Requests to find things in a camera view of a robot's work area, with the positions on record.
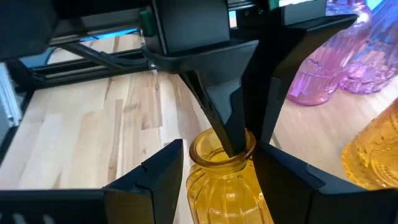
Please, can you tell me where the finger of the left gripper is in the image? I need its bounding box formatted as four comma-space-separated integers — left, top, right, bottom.
179, 70, 247, 156
246, 14, 358, 142

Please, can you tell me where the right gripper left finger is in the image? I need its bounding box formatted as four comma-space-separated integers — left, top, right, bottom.
104, 139, 184, 224

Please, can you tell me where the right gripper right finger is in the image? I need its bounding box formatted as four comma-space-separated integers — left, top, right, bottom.
253, 141, 371, 224

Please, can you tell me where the ribbed pink glass vase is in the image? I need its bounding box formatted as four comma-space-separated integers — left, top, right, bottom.
285, 29, 358, 107

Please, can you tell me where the ribbed yellow glass vase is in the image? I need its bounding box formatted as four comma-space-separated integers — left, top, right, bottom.
185, 127, 275, 224

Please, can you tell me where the embossed yellow glass vase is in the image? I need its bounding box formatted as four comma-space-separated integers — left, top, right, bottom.
341, 98, 398, 190

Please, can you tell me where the tall pink glass vase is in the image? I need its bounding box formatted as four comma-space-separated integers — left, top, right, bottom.
326, 0, 398, 95

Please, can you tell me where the silver aluminium bracket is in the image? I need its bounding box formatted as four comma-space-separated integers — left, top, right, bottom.
0, 62, 23, 131

